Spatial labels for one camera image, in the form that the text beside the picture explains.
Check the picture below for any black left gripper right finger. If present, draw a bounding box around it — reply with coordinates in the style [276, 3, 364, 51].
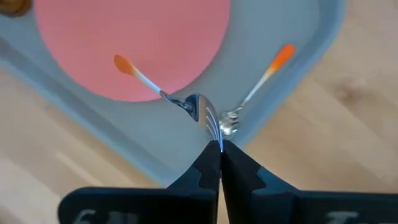
[221, 139, 398, 224]

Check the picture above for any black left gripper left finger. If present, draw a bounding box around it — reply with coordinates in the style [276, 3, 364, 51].
[57, 139, 222, 224]

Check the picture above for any orange-handled metal spoon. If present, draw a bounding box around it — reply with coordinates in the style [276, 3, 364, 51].
[113, 54, 224, 153]

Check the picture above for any orange-handled metal fork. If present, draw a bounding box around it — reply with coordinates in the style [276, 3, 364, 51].
[218, 43, 297, 140]

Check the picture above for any red round plate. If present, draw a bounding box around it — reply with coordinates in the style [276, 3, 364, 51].
[33, 0, 231, 103]

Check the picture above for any grey plastic tray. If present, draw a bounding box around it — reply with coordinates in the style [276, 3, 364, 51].
[0, 0, 348, 188]

